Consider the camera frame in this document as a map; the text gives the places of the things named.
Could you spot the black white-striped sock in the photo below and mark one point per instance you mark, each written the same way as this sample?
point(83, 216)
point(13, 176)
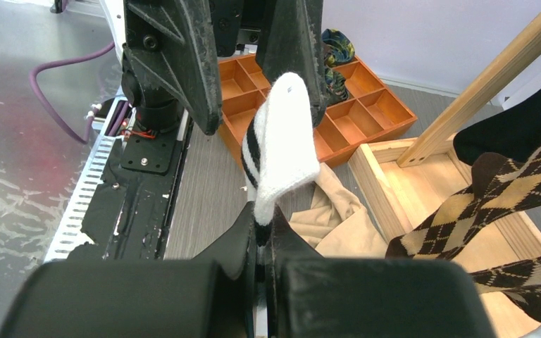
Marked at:
point(514, 133)

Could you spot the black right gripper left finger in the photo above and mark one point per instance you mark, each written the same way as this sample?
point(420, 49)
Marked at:
point(210, 295)

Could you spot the rolled dark green sock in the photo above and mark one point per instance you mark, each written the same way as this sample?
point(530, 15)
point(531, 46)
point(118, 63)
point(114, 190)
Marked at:
point(338, 50)

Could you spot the brown argyle sock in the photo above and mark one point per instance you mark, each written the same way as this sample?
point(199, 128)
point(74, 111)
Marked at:
point(500, 186)
point(520, 282)

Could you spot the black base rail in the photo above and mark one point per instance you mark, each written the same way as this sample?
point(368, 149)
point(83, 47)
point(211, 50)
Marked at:
point(123, 204)

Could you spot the orange compartment tray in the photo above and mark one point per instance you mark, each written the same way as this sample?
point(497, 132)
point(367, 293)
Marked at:
point(372, 113)

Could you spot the beige crumpled cloth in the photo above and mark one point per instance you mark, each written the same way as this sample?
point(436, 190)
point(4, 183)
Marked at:
point(337, 224)

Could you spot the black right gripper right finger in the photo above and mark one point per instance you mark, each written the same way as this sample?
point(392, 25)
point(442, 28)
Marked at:
point(313, 296)

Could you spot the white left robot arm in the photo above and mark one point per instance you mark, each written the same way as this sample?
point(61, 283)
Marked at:
point(169, 53)

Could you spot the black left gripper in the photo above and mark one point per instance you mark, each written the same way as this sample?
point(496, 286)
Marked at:
point(171, 49)

